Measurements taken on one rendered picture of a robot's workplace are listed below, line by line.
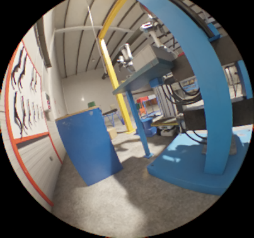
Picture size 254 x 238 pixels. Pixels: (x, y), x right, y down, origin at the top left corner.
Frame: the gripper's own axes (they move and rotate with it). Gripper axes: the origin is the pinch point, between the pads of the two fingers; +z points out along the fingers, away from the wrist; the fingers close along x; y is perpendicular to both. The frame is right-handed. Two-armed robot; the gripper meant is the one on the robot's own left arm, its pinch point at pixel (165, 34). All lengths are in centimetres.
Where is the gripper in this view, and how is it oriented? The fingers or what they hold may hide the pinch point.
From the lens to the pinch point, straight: 121.7
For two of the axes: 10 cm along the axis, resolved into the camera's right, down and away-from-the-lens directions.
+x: 5.3, -2.1, 8.2
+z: 3.2, 9.5, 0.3
